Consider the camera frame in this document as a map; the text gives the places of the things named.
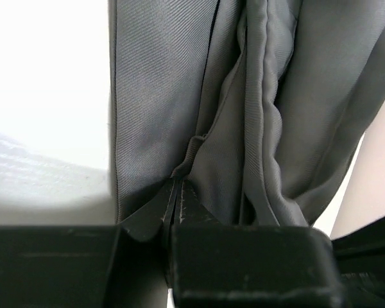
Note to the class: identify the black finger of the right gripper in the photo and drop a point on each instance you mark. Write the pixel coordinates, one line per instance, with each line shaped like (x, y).
(361, 261)

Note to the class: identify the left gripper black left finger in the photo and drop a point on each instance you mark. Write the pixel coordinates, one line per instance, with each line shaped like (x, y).
(89, 266)

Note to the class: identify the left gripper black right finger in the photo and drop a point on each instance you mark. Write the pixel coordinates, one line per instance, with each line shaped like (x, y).
(214, 265)

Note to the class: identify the grey pleated skirt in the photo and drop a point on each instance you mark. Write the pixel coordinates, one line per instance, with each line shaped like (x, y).
(259, 104)

